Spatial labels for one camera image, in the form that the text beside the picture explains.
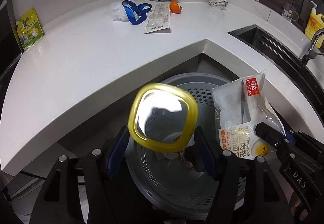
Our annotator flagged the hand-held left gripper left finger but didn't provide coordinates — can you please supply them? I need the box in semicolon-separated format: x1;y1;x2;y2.
29;125;130;224

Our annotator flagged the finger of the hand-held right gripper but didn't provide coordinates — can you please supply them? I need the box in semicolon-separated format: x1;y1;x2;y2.
254;122;296;166
285;131;296;145

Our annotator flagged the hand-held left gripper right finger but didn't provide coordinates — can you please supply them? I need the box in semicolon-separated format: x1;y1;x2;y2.
194;126;295;224

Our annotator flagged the white wrapper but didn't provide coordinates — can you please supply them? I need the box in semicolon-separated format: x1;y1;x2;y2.
154;149;189;166

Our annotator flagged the clear lid with yellow rim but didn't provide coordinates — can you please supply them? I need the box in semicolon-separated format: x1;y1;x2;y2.
128;83;198;152

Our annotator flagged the grey perforated trash bin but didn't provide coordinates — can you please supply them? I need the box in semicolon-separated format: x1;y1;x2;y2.
124;72;256;215

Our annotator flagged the clear bread wrapper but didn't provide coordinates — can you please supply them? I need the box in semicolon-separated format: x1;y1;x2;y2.
211;70;286;161

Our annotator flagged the person's right hand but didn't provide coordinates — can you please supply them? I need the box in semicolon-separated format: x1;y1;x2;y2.
290;191;304;219

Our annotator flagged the black kitchen sink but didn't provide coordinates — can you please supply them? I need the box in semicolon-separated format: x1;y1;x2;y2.
227;24;324;103

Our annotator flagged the chrome faucet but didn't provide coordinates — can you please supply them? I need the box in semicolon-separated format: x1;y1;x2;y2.
300;28;324;66

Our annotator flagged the yellow dish soap bottle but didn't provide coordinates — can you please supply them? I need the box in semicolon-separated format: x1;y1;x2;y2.
304;0;324;48

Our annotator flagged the clear printed glass mug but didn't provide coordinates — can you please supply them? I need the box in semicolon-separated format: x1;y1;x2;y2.
282;2;301;22

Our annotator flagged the clear plastic blister package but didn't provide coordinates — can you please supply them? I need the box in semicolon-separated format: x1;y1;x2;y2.
144;3;172;34

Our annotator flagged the crumpled clear plastic bag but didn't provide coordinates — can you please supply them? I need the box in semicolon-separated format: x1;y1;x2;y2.
110;1;132;22

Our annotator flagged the white patterned ceramic bowl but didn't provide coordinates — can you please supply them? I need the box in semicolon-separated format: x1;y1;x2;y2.
208;0;228;11

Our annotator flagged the orange peel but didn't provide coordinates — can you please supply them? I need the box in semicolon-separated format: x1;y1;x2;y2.
169;1;184;14

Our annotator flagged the yellow green refill pouch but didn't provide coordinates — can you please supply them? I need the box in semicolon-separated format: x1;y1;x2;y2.
16;8;45;51

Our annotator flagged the dark kitchen appliance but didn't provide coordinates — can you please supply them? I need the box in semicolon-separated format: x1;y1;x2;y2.
0;0;23;83

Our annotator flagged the blue lanyard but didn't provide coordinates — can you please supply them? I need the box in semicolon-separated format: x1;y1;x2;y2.
122;0;152;25

